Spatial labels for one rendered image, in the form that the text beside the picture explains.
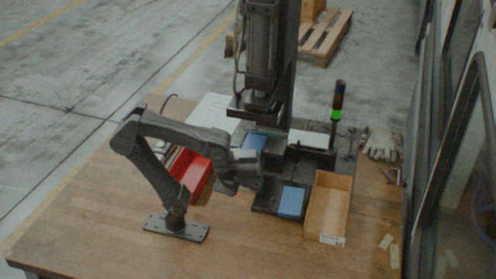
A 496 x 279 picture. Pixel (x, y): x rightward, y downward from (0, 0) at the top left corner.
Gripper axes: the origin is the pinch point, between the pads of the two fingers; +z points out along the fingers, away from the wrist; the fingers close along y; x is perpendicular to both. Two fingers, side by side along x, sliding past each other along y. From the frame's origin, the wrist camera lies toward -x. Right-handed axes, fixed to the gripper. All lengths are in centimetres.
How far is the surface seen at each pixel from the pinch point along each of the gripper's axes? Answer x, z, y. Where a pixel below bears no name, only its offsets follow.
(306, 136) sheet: -11.5, 26.0, 35.2
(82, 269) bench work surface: 30.0, -7.4, -38.8
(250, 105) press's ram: 4.3, -3.5, 27.1
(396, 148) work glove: -44, 33, 44
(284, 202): -14.7, 11.2, 3.6
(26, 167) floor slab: 173, 127, 4
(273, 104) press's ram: -1.7, 1.1, 31.9
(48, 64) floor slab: 261, 190, 108
